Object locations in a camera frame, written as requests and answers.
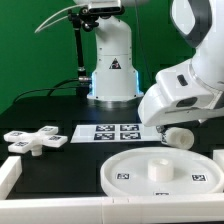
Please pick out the white left fence block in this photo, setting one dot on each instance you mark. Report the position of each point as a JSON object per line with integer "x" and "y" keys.
{"x": 9, "y": 174}

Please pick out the white marker tag plate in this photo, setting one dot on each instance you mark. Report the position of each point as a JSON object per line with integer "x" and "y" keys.
{"x": 114, "y": 133}

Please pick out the white fence block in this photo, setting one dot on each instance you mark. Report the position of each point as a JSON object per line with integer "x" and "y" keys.
{"x": 218, "y": 158}
{"x": 9, "y": 174}

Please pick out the white round table top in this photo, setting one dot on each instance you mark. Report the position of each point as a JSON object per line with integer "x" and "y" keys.
{"x": 153, "y": 171}

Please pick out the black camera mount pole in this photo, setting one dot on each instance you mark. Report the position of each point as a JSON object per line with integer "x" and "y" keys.
{"x": 82, "y": 21}

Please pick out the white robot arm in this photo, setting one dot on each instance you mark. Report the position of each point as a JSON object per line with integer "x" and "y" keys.
{"x": 200, "y": 23}

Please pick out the white front fence bar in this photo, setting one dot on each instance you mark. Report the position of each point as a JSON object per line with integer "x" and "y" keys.
{"x": 114, "y": 210}

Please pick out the white right fence block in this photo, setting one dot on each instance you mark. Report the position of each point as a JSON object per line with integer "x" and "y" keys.
{"x": 218, "y": 158}

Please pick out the white cross-shaped table base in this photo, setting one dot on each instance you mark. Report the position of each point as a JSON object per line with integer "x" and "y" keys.
{"x": 22, "y": 142}

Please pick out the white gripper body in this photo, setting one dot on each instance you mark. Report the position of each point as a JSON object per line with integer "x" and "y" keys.
{"x": 179, "y": 96}

